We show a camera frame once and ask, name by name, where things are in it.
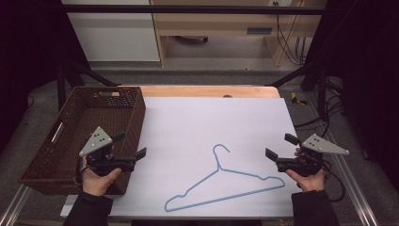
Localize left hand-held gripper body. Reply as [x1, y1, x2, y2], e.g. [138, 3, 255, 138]
[78, 126, 137, 177]

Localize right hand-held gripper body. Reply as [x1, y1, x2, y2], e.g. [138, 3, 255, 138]
[275, 134, 350, 178]

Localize person's right hand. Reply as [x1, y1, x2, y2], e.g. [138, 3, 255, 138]
[285, 147, 327, 193]

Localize person's left hand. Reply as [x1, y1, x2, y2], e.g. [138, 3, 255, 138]
[81, 156, 122, 198]

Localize brown woven plastic basket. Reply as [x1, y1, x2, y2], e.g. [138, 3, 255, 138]
[17, 86, 148, 196]

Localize yellow and black tool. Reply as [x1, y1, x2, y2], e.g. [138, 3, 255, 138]
[290, 91, 309, 106]

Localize black metal stand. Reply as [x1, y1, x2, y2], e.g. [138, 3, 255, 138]
[56, 60, 120, 111]
[265, 61, 329, 121]

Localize white table sheet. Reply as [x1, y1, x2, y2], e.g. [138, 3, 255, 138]
[59, 96, 303, 218]

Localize dark curtain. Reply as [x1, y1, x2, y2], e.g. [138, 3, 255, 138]
[0, 0, 92, 154]
[302, 0, 399, 192]

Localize white cabinet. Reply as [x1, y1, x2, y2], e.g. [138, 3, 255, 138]
[61, 0, 161, 63]

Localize light wooden desk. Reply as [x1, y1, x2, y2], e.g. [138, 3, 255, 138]
[149, 0, 327, 68]

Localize black floor cables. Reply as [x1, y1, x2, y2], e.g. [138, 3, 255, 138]
[294, 78, 346, 137]

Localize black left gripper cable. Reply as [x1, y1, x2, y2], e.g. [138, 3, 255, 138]
[73, 155, 89, 186]

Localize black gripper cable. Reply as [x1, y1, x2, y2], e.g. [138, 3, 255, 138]
[321, 159, 346, 202]
[73, 155, 89, 186]

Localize aluminium rail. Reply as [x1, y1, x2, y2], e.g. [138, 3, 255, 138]
[0, 184, 33, 226]
[304, 93, 381, 226]

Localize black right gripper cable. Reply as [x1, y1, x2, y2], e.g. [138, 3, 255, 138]
[321, 159, 346, 202]

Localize blue wire clothes hanger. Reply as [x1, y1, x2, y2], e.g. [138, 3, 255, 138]
[164, 143, 287, 213]

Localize bundle of black hanging cables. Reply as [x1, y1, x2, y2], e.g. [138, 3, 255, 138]
[272, 1, 311, 67]

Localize black horizontal frame bar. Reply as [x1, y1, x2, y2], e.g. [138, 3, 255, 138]
[60, 4, 326, 15]

